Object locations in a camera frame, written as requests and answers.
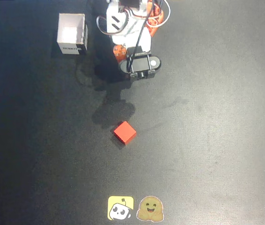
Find red cube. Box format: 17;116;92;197
113;120;137;145

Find white cardboard box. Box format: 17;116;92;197
56;13;88;55

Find black webcam on gripper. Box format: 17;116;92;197
118;52;162;82

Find black table mat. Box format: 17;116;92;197
0;0;265;225

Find yellow robot face sticker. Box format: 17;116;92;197
107;195;134;221

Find hugging face emoji sticker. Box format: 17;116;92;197
136;195;165;222

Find black camera cable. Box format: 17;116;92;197
125;0;165;73

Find red black servo wire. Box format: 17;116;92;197
96;7;135;37

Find white cable loop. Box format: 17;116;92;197
146;0;171;28

